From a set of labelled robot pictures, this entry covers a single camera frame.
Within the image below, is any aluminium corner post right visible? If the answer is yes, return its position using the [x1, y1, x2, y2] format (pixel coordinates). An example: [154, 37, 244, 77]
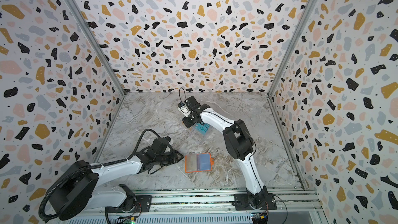
[267, 0, 318, 97]

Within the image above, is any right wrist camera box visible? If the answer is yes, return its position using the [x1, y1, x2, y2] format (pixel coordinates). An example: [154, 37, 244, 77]
[178, 102, 190, 117]

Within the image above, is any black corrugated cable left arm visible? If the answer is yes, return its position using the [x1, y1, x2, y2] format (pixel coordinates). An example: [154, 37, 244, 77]
[38, 129, 162, 222]

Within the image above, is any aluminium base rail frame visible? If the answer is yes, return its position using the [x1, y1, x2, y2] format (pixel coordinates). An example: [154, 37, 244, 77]
[55, 188, 327, 224]

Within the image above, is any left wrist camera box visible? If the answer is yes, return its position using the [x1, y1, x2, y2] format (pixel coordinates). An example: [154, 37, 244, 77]
[164, 136, 173, 145]

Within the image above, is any aluminium corner post left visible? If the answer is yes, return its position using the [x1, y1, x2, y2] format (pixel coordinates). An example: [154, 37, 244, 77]
[64, 0, 126, 98]

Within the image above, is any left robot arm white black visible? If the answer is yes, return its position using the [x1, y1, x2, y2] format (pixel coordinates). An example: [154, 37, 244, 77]
[39, 136, 183, 222]

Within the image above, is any orange card holder wallet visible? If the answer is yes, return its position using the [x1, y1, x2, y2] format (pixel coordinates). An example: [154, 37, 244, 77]
[185, 153, 214, 173]

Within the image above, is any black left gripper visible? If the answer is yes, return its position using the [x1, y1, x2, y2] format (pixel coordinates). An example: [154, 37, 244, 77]
[157, 148, 186, 166]

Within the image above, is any aluminium corner post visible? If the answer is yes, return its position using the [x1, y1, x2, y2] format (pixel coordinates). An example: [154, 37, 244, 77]
[64, 0, 126, 98]
[267, 0, 318, 97]

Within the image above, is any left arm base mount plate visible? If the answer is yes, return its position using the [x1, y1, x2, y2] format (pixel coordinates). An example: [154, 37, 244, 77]
[108, 195, 152, 215]

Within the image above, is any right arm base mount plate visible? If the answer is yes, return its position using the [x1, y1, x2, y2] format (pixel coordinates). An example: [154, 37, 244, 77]
[232, 193, 277, 212]

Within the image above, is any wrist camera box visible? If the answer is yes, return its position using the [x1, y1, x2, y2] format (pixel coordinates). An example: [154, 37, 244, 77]
[164, 136, 173, 145]
[178, 102, 190, 117]

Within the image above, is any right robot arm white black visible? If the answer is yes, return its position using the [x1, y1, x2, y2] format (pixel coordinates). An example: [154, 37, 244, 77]
[178, 96, 268, 209]

